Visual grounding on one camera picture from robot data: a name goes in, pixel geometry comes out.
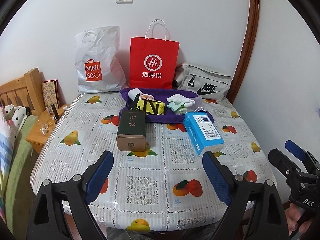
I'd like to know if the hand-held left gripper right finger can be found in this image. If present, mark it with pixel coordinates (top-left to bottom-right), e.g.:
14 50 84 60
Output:
202 151 289 240

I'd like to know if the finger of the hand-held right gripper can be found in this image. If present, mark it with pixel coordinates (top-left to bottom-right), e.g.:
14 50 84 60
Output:
285 140 320 174
268 149 300 180

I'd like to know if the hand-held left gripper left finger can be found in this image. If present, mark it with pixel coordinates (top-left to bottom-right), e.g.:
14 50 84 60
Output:
26 150 114 240

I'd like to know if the purple fabric tray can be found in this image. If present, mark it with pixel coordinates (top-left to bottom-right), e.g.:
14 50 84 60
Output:
119 88 214 123

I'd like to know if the green tissue pack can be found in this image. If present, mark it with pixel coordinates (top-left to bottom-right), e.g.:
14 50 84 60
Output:
168 102 190 115

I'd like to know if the yellow mesh pouch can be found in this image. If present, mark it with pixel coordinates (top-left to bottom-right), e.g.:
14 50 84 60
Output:
135 99 165 115

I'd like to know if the pair of white socks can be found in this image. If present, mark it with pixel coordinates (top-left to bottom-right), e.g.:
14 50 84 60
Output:
166 94 195 108

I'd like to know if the person's right hand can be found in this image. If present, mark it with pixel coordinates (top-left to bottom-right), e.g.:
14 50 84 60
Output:
285 204 304 233

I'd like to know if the blue tissue box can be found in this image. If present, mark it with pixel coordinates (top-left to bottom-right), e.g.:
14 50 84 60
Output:
183 112 225 156

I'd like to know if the fruit print tablecloth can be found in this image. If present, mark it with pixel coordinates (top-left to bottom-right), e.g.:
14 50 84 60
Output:
30 91 278 233

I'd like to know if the dark green tin box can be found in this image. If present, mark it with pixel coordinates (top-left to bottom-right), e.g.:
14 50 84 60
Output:
116 110 147 152

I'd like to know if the wooden nightstand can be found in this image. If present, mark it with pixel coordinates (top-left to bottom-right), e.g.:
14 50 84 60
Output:
26 104 70 153

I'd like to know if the green bed sheet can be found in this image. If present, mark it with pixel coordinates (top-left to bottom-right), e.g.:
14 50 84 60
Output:
5 116 40 225

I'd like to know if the illustrated book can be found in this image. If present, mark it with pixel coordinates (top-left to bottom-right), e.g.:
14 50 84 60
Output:
41 79 60 110

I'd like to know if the striped pillow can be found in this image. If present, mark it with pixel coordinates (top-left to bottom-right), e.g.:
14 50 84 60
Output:
0 110 18 193

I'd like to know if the grey waist bag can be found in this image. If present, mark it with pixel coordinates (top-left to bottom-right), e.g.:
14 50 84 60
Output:
174 62 232 102

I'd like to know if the white black-dotted plush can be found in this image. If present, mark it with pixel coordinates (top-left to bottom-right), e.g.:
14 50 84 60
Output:
2 105 32 130

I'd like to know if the wooden bed headboard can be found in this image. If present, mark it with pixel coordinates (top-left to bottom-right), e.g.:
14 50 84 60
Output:
0 67 47 115

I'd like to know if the white plastic shopping bag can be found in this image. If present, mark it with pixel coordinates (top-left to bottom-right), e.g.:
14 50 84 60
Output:
74 26 127 93

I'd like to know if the red paper bag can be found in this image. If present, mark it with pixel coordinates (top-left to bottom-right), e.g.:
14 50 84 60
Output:
129 19 180 90

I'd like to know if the brown wooden door frame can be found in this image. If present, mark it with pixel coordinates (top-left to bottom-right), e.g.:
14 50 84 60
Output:
229 0 260 103

